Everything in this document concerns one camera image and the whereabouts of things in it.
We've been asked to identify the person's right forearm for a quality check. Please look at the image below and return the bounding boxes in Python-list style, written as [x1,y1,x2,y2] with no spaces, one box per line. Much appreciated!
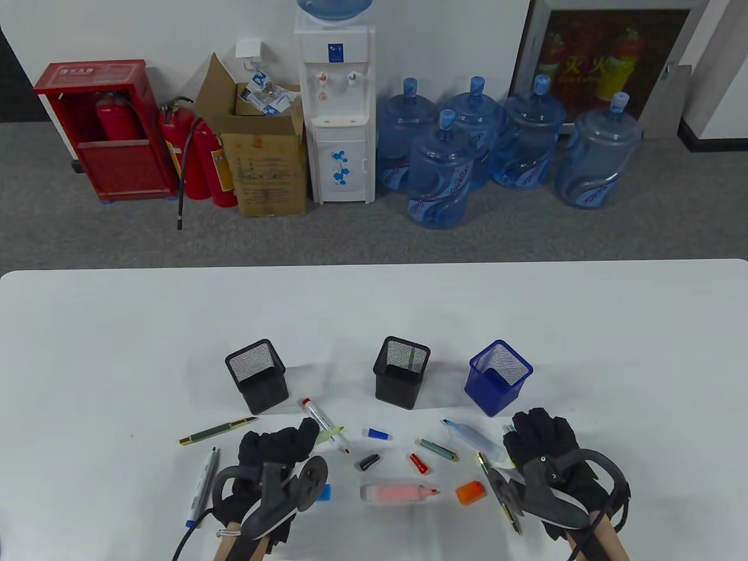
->
[564,514,630,561]

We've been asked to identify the blue dispenser water bottle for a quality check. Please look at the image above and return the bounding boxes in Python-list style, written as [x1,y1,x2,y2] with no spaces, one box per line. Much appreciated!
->
[296,0,375,24]

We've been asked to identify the blue water jug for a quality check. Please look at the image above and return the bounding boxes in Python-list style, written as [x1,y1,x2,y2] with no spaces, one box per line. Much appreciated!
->
[407,109,477,230]
[376,77,438,195]
[490,74,567,191]
[441,76,506,191]
[554,92,645,210]

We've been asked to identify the brown cardboard box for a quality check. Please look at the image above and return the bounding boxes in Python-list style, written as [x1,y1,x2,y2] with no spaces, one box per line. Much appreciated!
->
[193,53,309,218]

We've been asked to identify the white water dispenser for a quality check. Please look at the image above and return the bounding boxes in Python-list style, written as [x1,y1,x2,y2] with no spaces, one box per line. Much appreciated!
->
[294,11,376,205]

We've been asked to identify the white blue marker pen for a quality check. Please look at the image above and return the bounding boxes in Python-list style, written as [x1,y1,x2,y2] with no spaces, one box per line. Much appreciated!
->
[185,447,221,528]

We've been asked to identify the red fire extinguisher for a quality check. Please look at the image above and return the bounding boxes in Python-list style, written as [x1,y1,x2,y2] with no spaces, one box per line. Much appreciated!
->
[193,120,238,208]
[159,96,212,230]
[95,91,144,142]

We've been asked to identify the black mesh pen holder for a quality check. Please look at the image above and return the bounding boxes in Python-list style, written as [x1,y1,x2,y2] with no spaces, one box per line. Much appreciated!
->
[373,336,431,410]
[225,339,290,415]

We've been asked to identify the grey metal cabinet door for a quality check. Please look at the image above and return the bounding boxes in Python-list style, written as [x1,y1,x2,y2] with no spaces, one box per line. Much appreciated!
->
[642,61,694,140]

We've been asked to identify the person's left hand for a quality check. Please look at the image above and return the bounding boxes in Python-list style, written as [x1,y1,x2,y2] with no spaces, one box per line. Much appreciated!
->
[217,417,321,548]

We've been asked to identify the person's left forearm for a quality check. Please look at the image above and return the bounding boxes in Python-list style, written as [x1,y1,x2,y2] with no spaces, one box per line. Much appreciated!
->
[213,523,271,561]

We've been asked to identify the blue highlighter pen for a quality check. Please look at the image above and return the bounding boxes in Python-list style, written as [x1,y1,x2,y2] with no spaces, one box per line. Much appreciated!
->
[442,419,508,463]

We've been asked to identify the white red marker pen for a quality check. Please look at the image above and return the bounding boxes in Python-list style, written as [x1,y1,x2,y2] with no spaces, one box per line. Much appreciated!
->
[301,398,353,456]

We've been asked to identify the person's right hand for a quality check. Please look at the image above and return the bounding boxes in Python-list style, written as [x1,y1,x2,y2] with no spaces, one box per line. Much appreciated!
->
[503,407,630,539]

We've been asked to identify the glass fire hose cabinet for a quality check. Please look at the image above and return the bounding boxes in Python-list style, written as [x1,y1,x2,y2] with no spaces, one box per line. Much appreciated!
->
[507,0,711,126]

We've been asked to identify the white blue packets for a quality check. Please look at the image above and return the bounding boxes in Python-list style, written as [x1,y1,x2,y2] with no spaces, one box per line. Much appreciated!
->
[238,70,302,116]

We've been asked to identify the blue mesh pen holder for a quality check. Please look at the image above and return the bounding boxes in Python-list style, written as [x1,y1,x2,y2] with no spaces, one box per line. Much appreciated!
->
[465,340,534,417]

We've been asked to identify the green gold fountain pen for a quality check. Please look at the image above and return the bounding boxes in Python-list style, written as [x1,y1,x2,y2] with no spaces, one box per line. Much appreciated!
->
[179,417,259,447]
[476,453,522,535]

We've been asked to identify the orange highlighter pen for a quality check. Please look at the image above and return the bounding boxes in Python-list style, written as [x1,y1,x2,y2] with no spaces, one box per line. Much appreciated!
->
[360,483,441,504]

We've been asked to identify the red fire extinguisher cabinet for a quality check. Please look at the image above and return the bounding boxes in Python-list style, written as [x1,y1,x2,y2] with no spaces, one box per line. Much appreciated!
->
[33,58,178,204]

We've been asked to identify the black cable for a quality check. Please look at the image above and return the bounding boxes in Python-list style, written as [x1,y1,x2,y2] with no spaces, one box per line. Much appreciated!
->
[171,505,218,561]

